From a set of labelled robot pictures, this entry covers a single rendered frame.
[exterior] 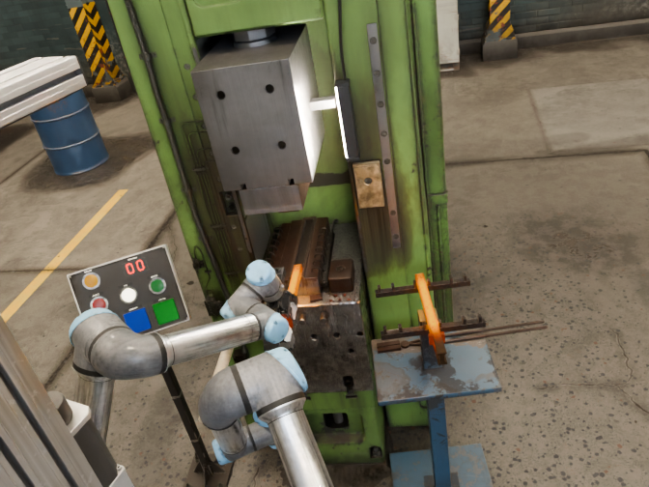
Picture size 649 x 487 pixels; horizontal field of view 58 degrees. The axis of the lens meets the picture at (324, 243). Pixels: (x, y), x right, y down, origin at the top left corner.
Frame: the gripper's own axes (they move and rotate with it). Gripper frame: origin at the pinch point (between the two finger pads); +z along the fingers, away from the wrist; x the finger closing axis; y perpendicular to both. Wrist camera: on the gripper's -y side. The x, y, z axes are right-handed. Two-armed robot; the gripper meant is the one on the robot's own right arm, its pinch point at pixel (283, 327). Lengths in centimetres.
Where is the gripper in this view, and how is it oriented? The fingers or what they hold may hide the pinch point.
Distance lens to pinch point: 187.9
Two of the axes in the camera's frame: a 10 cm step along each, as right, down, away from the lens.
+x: 9.8, -0.9, -1.7
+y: 1.6, 8.4, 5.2
